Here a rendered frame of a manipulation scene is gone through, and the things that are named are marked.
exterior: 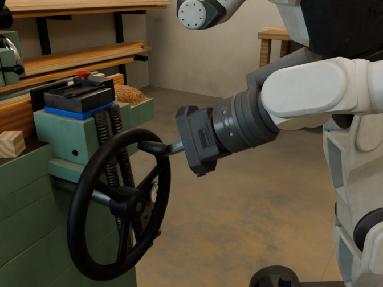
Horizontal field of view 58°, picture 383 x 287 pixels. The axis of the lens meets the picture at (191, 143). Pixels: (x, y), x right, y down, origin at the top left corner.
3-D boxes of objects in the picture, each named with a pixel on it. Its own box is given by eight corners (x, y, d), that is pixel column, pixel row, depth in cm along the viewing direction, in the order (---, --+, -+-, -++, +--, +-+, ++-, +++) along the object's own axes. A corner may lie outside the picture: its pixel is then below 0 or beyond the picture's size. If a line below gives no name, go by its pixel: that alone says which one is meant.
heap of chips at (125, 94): (131, 106, 92) (130, 92, 90) (90, 99, 98) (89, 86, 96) (150, 98, 99) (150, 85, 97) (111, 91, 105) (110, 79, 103)
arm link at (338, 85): (286, 127, 54) (384, 117, 46) (259, 119, 47) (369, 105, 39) (285, 86, 55) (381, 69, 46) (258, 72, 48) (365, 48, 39)
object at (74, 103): (83, 120, 64) (79, 91, 62) (41, 111, 69) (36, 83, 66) (127, 102, 75) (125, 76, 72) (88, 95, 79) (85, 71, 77)
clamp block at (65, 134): (88, 168, 66) (81, 123, 62) (38, 154, 72) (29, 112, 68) (134, 141, 78) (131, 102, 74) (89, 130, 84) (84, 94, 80)
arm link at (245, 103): (273, 148, 58) (342, 127, 52) (240, 143, 50) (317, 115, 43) (257, 87, 61) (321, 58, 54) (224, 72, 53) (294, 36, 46)
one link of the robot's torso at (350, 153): (381, 214, 104) (375, 62, 85) (419, 256, 87) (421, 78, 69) (330, 226, 105) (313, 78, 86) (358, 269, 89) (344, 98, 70)
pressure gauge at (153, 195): (151, 213, 97) (150, 188, 94) (140, 209, 99) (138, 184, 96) (163, 202, 102) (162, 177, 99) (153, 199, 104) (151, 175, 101)
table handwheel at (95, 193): (168, 252, 80) (73, 317, 54) (100, 227, 88) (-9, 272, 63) (185, 127, 76) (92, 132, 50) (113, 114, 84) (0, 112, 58)
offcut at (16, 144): (8, 148, 67) (4, 130, 66) (25, 148, 67) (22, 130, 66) (-3, 158, 63) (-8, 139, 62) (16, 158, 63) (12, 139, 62)
